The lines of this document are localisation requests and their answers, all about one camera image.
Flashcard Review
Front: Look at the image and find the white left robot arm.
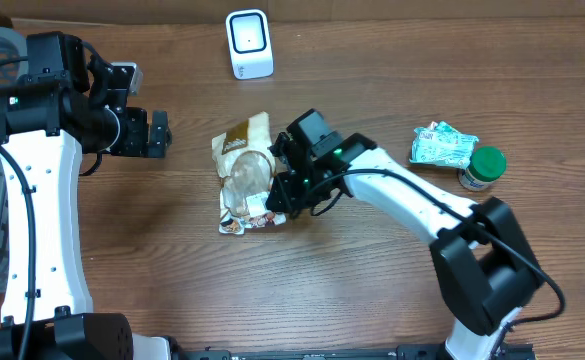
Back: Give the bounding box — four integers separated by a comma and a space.
0, 32, 178, 359

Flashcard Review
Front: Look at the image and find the brown white snack pouch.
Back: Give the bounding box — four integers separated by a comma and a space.
211, 112, 286, 235

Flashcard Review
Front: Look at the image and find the white barcode scanner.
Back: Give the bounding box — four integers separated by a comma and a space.
225, 9, 274, 80

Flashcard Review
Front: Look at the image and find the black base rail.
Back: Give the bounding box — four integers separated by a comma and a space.
171, 344, 537, 360

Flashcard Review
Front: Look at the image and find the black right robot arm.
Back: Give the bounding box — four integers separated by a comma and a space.
266, 109, 545, 359

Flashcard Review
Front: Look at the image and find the green lid jar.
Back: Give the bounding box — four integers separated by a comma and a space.
458, 146, 507, 191

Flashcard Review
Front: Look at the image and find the large teal wipes pack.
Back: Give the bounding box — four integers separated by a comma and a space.
409, 121, 479, 169

